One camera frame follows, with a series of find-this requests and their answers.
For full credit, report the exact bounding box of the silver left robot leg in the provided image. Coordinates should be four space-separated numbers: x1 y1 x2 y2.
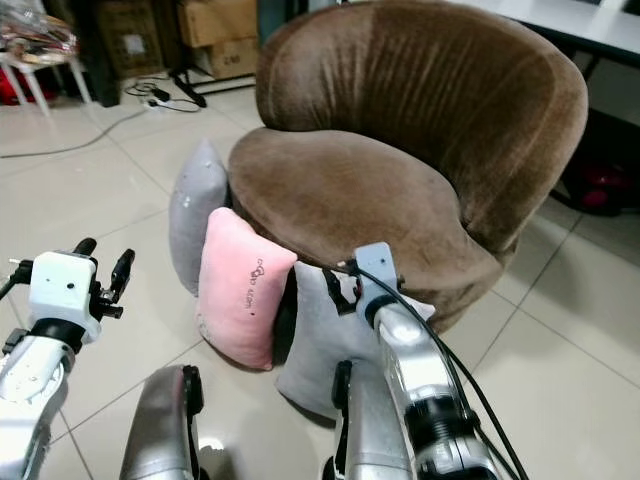
119 364 205 480

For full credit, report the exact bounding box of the wide grey pillow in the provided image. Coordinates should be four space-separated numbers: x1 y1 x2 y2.
274 262 439 421

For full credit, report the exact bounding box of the slim grey pillow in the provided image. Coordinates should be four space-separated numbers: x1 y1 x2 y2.
168 137 230 298

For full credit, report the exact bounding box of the small red object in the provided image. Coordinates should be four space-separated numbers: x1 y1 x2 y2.
0 66 53 107

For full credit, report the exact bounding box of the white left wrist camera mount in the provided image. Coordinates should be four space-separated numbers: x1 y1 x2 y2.
27 251 104 324

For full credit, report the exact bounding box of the white plastic stool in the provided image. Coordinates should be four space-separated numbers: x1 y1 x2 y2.
0 50 97 120

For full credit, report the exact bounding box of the silver right robot leg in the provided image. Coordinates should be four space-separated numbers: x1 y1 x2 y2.
322 359 413 480

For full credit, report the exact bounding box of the brown velvet sofa chair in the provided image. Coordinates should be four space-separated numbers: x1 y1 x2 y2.
226 0 590 337

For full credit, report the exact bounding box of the plain brown cardboard box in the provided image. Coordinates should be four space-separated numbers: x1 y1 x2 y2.
177 0 260 48

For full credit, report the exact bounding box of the pink printed pillow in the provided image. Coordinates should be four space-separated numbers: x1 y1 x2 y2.
196 206 300 373

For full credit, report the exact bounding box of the grey floor cable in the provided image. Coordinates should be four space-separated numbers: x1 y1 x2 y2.
0 103 153 160

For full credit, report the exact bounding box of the black stand leg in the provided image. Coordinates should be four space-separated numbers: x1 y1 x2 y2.
168 62 213 108

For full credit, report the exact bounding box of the red and black appliance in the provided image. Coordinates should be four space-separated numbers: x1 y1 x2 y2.
553 152 640 218

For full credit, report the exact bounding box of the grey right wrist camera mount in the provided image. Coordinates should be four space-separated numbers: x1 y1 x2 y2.
351 242 402 309

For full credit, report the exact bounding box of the printed brown cardboard box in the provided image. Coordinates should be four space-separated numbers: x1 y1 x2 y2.
192 38 260 81

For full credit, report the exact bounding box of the dark labelled cardboard box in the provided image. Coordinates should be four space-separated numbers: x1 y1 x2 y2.
94 2 167 81

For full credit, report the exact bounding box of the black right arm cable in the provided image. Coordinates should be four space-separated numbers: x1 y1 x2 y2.
337 260 531 480

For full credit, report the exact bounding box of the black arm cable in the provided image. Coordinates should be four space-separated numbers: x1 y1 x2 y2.
0 259 35 301
337 260 531 480

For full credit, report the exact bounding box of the silver robot leg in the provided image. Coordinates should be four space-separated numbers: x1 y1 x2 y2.
322 359 413 480
119 364 205 480

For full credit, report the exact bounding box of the white table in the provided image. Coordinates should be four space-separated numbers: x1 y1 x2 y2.
448 0 640 69

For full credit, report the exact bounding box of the power strip with cords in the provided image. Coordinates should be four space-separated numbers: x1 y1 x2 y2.
124 78 203 113

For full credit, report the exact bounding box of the plastic wrapped gift basket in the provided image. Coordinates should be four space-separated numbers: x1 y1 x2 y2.
0 0 80 63

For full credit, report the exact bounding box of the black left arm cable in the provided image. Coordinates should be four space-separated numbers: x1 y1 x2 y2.
0 259 35 301

